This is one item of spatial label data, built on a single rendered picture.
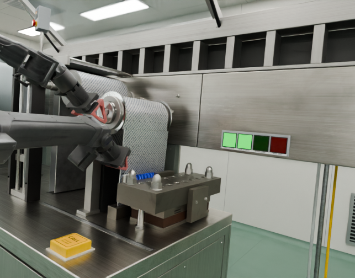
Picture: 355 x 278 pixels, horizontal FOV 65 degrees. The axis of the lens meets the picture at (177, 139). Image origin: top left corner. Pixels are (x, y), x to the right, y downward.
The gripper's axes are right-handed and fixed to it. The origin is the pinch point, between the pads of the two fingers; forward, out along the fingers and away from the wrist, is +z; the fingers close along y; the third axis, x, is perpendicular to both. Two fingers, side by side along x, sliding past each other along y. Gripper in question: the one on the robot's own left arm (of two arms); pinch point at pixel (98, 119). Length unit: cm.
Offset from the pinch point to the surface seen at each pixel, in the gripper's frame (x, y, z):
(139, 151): 0.5, 7.0, 16.6
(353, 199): 125, 62, 246
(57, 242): -36.8, 15.4, 2.2
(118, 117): 3.4, 5.3, 2.1
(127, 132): 1.5, 7.2, 7.3
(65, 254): -38.1, 19.7, 2.6
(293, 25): 52, 49, 6
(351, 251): 84, 65, 281
